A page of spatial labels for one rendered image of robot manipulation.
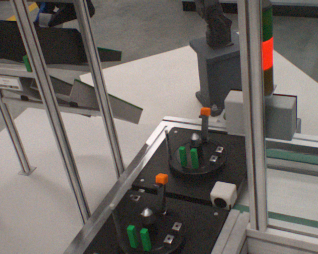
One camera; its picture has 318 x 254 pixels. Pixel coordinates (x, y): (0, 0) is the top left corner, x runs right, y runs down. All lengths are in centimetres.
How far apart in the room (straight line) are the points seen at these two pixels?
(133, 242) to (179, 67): 99
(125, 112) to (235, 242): 46
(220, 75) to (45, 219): 64
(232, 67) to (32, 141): 66
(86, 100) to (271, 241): 51
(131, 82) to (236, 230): 90
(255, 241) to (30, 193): 64
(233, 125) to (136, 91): 86
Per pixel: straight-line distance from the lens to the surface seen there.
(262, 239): 107
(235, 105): 90
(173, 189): 114
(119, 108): 126
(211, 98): 155
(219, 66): 149
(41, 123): 170
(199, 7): 145
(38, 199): 139
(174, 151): 121
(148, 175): 119
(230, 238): 104
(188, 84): 174
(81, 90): 114
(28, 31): 93
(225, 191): 109
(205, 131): 121
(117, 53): 121
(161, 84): 177
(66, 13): 129
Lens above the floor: 172
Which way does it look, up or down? 34 degrees down
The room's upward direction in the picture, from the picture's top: 10 degrees counter-clockwise
